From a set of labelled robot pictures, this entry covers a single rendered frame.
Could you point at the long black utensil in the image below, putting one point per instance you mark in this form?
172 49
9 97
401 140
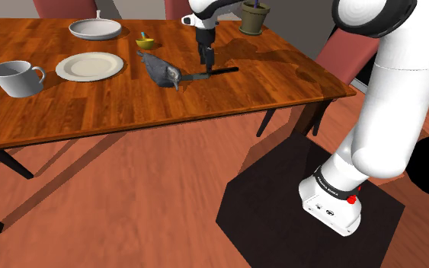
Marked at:
221 70

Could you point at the white plate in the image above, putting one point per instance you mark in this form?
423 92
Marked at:
89 66

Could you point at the brown wooden table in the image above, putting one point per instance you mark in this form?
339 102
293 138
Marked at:
125 104

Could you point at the white frying pan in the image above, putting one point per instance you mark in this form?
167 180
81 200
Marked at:
95 29

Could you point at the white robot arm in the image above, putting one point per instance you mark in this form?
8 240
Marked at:
392 111

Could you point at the olive plant pot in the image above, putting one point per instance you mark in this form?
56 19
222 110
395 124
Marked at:
253 20

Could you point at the dark robot stand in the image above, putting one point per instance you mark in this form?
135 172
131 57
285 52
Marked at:
266 222

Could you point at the blue spoon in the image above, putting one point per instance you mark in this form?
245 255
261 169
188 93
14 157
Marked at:
144 35

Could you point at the yellow bowl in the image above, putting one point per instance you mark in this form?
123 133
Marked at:
145 44

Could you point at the white mug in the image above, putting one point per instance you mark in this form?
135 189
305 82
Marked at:
17 83

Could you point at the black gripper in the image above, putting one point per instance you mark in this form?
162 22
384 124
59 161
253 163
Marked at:
205 36

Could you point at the grey bird figure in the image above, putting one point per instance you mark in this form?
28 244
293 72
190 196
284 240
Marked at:
160 70

